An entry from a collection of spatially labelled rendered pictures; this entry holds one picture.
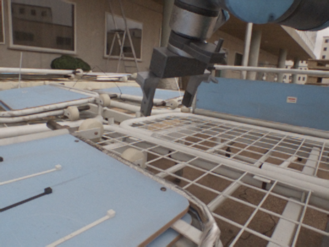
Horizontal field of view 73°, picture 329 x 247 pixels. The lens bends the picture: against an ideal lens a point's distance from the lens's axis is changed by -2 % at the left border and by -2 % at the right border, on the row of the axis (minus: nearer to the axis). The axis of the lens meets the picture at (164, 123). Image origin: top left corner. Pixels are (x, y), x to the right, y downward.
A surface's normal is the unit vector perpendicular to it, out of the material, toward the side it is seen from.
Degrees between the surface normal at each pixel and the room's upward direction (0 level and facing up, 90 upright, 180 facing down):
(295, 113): 90
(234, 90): 90
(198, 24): 113
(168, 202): 5
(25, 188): 5
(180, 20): 102
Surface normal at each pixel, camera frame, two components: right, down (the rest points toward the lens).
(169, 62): 0.59, 0.58
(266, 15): 0.27, 0.61
